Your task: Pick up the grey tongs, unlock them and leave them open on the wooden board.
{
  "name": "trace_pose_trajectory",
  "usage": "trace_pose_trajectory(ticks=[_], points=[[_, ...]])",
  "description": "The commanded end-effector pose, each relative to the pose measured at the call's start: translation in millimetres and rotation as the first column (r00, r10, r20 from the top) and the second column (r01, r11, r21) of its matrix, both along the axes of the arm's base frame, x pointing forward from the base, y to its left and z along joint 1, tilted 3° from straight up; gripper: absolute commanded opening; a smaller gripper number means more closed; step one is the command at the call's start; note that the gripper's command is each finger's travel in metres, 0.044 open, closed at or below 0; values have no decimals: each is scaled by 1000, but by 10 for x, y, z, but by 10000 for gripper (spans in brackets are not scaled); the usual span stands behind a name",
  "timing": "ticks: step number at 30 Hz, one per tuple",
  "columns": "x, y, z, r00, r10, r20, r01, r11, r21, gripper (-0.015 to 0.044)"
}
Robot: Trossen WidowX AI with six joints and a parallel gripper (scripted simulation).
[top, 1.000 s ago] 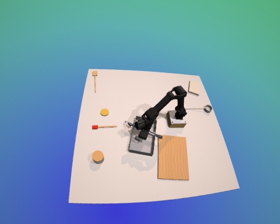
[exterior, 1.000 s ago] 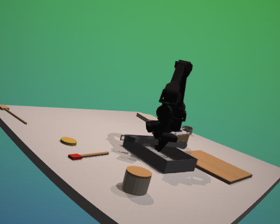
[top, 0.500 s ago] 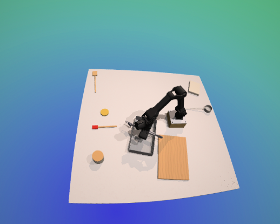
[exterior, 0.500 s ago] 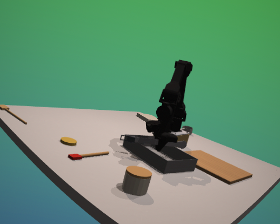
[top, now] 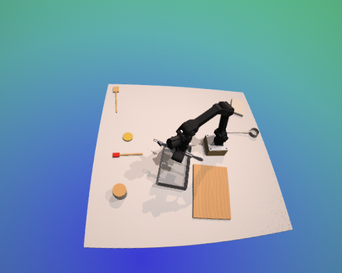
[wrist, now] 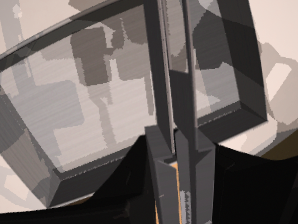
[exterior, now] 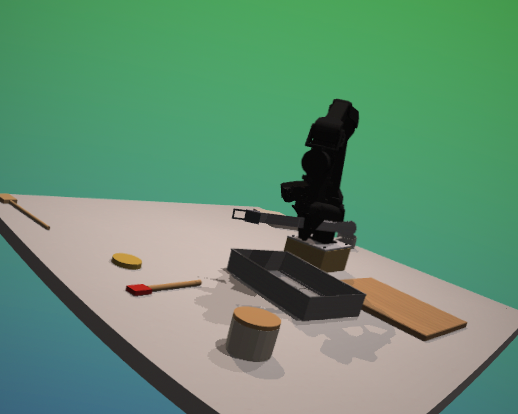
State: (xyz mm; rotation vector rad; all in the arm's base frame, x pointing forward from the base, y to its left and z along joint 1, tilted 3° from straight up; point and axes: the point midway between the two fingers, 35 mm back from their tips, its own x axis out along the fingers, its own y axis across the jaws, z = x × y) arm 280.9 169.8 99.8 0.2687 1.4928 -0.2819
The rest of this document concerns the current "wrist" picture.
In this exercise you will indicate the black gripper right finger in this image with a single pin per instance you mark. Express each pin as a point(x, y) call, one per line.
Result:
point(253, 190)

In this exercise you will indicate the grey metal roasting tin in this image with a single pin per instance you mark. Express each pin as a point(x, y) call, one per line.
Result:
point(75, 97)

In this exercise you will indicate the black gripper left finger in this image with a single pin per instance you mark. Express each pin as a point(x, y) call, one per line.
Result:
point(127, 197)

